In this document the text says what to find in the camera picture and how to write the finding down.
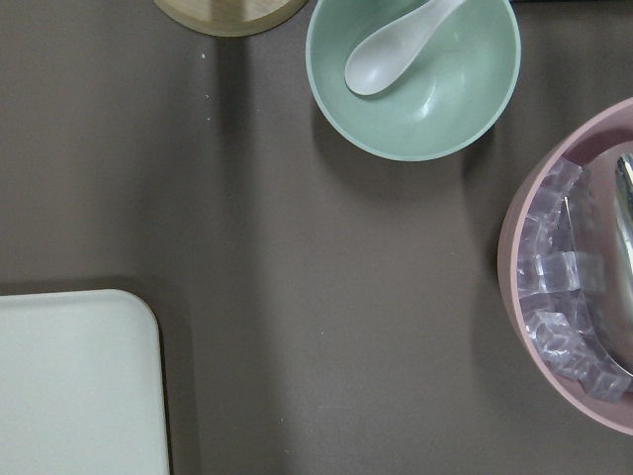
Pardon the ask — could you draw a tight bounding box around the cream rabbit tray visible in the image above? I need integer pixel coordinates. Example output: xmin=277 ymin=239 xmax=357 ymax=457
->
xmin=1 ymin=290 xmax=170 ymax=474

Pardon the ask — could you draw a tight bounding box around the white ceramic spoon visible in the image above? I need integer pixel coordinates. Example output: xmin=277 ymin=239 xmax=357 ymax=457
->
xmin=344 ymin=0 xmax=464 ymax=96

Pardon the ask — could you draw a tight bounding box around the green bowl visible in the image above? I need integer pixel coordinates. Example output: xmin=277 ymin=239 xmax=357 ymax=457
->
xmin=306 ymin=1 xmax=521 ymax=161

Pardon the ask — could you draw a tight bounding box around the pink bowl with ice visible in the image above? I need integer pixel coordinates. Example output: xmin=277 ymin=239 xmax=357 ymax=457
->
xmin=497 ymin=99 xmax=632 ymax=434

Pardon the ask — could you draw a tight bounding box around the wooden mug tree stand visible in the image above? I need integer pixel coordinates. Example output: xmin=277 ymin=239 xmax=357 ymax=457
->
xmin=154 ymin=0 xmax=307 ymax=38

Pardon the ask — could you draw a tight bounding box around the metal scoop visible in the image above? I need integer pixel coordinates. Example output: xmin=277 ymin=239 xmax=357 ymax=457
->
xmin=590 ymin=142 xmax=632 ymax=373

